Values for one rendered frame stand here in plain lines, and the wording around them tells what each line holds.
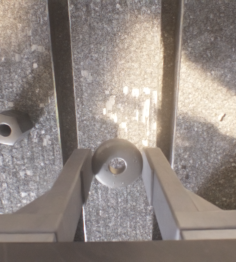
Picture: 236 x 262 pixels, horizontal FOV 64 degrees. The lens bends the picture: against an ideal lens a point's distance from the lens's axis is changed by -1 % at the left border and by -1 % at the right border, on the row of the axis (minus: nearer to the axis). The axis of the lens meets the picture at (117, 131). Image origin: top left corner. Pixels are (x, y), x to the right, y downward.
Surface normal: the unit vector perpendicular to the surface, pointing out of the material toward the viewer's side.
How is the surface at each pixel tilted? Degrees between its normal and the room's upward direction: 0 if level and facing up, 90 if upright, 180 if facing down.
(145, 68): 0
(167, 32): 1
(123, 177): 0
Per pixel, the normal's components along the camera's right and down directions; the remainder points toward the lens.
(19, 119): 0.96, -0.26
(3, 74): 0.00, 0.26
